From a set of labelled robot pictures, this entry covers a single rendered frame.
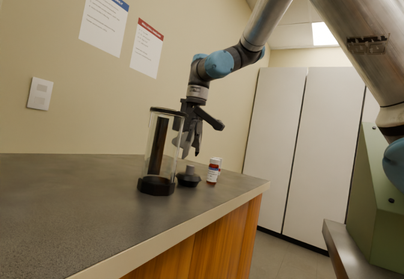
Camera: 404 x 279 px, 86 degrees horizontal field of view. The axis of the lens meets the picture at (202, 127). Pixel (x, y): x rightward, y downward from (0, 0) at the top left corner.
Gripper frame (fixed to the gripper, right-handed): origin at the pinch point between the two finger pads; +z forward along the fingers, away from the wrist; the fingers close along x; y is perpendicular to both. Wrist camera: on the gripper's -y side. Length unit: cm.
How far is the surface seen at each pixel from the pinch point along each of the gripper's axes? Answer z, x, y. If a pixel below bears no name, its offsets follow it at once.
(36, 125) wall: -1, 7, 60
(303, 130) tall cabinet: -34, -218, -72
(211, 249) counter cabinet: 24.3, 5.9, -12.4
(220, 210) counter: 10.7, 11.7, -14.0
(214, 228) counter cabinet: 17.9, 6.3, -12.3
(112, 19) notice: -55, -14, 55
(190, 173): 4.8, 1.4, -0.7
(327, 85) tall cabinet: -92, -213, -90
